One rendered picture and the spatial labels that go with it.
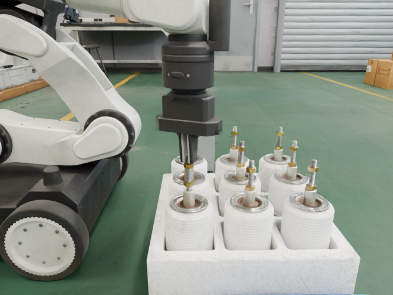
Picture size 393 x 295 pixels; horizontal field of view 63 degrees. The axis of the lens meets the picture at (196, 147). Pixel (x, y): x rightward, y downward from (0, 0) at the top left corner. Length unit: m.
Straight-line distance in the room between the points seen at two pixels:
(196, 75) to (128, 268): 0.55
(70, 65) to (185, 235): 0.53
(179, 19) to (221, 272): 0.44
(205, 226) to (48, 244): 0.40
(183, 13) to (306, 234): 0.44
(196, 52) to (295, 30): 5.39
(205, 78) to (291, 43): 5.36
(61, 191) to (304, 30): 5.41
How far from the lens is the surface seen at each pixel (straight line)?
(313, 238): 0.66
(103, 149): 0.90
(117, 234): 1.02
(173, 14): 0.50
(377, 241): 1.10
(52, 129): 0.98
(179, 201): 0.64
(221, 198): 0.75
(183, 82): 0.52
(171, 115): 0.56
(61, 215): 0.80
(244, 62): 5.76
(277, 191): 0.75
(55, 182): 0.87
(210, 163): 1.00
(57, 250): 0.86
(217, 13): 0.53
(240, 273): 0.64
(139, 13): 0.52
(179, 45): 0.51
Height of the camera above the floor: 0.56
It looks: 19 degrees down
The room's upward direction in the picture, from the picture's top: straight up
